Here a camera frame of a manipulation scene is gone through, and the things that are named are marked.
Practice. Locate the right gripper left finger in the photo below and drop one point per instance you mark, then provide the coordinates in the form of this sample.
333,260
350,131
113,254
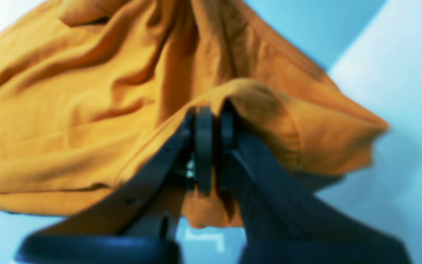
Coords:
138,222

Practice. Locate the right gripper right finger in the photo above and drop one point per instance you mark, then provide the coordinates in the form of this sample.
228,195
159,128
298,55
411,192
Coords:
284,222

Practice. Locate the orange t-shirt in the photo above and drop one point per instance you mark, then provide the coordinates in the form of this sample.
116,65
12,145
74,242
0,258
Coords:
91,89

